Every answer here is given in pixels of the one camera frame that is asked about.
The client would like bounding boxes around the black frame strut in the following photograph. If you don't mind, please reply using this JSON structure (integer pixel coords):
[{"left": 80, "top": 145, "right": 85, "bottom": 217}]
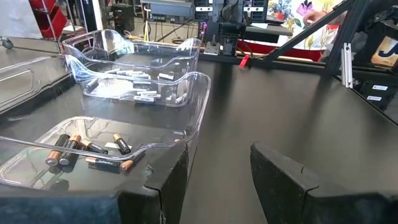
[{"left": 263, "top": 0, "right": 357, "bottom": 64}]

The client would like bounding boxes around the silver mounting plate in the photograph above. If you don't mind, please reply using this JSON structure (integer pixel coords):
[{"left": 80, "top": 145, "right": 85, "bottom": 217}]
[{"left": 203, "top": 42, "right": 222, "bottom": 57}]

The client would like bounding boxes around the white curtain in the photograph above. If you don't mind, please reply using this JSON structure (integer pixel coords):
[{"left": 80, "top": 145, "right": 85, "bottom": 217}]
[{"left": 0, "top": 0, "right": 43, "bottom": 40}]

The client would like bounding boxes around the red storage bin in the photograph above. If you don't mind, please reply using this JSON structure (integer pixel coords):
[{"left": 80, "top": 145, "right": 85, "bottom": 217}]
[{"left": 29, "top": 0, "right": 68, "bottom": 40}]

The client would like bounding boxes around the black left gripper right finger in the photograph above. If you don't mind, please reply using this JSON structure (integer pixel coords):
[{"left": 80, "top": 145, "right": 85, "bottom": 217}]
[{"left": 249, "top": 141, "right": 398, "bottom": 224}]

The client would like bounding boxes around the small red clip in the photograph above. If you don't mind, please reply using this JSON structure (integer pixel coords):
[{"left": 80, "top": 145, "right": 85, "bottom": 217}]
[{"left": 238, "top": 54, "right": 251, "bottom": 68}]

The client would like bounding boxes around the brown box blue letter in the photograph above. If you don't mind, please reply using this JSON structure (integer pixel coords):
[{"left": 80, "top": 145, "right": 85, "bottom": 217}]
[{"left": 370, "top": 35, "right": 398, "bottom": 68}]

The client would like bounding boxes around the copper-top black battery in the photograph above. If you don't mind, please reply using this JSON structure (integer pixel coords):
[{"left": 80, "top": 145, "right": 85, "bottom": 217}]
[
  {"left": 81, "top": 140, "right": 109, "bottom": 155},
  {"left": 58, "top": 134, "right": 82, "bottom": 166},
  {"left": 85, "top": 156, "right": 121, "bottom": 169},
  {"left": 113, "top": 133, "right": 132, "bottom": 156},
  {"left": 120, "top": 150, "right": 146, "bottom": 172},
  {"left": 45, "top": 133, "right": 71, "bottom": 167}
]

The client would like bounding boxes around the long red bar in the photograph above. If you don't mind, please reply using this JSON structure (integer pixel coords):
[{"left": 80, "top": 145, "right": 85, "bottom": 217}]
[{"left": 236, "top": 39, "right": 323, "bottom": 62}]

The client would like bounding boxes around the metal rack post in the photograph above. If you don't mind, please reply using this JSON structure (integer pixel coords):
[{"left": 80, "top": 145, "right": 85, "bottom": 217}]
[{"left": 41, "top": 0, "right": 63, "bottom": 54}]

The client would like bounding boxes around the person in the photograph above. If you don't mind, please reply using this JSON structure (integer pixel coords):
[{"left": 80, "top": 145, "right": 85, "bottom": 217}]
[{"left": 267, "top": 0, "right": 348, "bottom": 62}]

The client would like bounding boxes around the silver metal bracket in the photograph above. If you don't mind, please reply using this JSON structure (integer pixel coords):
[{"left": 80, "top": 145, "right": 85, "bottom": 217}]
[{"left": 340, "top": 42, "right": 354, "bottom": 89}]

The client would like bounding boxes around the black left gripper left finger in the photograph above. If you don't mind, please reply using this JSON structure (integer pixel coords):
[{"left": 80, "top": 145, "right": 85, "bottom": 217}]
[{"left": 0, "top": 142, "right": 190, "bottom": 224}]

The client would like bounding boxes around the black aluminium table frame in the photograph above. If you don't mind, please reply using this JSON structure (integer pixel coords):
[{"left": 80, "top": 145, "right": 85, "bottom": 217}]
[{"left": 198, "top": 0, "right": 398, "bottom": 125}]

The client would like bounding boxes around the clear plastic bin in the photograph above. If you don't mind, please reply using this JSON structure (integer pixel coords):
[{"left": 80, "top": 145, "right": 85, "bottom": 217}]
[
  {"left": 0, "top": 54, "right": 212, "bottom": 195},
  {"left": 61, "top": 29, "right": 202, "bottom": 108}
]

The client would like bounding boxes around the grey equipment box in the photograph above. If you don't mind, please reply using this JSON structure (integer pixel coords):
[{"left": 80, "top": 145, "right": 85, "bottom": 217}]
[{"left": 140, "top": 0, "right": 195, "bottom": 19}]

